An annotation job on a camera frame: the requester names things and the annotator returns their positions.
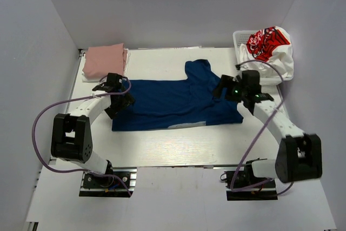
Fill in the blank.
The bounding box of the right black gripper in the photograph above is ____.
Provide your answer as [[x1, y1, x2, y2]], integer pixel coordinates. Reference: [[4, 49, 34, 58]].
[[211, 75, 247, 103]]

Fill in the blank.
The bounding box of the blue t shirt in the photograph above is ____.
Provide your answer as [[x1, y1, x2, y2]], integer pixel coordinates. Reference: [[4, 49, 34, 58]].
[[111, 60, 243, 131]]

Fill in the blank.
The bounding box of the white red print t shirt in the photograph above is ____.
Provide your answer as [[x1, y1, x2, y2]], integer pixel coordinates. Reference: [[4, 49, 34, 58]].
[[238, 25, 295, 80]]

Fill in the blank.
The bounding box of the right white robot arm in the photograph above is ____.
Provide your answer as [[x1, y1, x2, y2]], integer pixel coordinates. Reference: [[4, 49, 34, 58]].
[[213, 70, 322, 187]]

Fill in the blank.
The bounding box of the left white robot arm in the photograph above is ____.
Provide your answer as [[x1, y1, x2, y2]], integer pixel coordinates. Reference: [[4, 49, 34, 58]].
[[51, 73, 135, 187]]

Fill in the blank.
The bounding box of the folded pink t shirt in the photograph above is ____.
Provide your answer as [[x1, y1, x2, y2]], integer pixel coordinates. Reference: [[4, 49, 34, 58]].
[[82, 43, 128, 81]]

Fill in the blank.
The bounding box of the white plastic basket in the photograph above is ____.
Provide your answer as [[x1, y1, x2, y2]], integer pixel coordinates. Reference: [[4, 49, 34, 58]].
[[232, 30, 294, 85]]

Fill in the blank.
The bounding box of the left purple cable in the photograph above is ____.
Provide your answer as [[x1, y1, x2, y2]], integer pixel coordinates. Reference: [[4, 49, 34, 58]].
[[31, 76, 133, 197]]

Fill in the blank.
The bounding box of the purple cable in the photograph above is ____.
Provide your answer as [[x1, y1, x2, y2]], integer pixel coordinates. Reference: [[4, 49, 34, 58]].
[[31, 76, 133, 197], [230, 60, 295, 196]]

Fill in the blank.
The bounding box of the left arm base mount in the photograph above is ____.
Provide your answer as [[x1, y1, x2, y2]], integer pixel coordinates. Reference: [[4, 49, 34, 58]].
[[79, 168, 137, 198]]

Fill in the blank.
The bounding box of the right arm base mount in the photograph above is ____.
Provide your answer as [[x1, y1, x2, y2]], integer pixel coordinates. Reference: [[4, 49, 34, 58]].
[[220, 171, 278, 201]]

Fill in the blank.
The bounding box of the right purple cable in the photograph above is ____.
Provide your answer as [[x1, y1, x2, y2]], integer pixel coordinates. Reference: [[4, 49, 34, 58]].
[[230, 60, 295, 196]]

